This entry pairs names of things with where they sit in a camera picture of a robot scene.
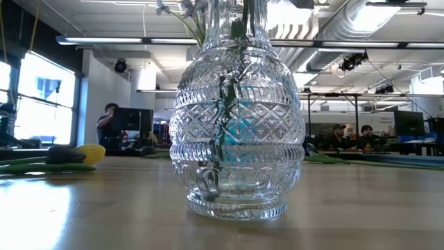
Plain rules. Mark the blue artificial flower spray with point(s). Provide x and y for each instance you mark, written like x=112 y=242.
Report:
x=227 y=100

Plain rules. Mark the orange artificial tulip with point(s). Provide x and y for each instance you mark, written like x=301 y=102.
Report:
x=326 y=159

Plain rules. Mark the yellow artificial tulip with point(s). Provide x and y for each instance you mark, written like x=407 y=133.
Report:
x=93 y=154

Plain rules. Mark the white artificial flower spray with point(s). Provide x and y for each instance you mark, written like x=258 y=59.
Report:
x=160 y=8

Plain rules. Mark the black computer monitor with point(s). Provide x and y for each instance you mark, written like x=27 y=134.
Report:
x=409 y=123
x=132 y=119

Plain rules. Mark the person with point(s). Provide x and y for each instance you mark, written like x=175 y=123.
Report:
x=334 y=140
x=104 y=130
x=367 y=139

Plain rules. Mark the long light bar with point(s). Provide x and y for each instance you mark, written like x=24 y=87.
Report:
x=104 y=40

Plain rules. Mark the large bright window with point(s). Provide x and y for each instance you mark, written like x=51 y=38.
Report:
x=45 y=104

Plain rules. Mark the black ceiling camera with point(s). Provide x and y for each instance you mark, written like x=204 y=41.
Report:
x=354 y=61
x=384 y=89
x=120 y=66

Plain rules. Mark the black metal gantry frame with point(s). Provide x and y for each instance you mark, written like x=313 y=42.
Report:
x=356 y=114

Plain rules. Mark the silver ceiling duct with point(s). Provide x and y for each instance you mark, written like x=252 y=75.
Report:
x=333 y=34

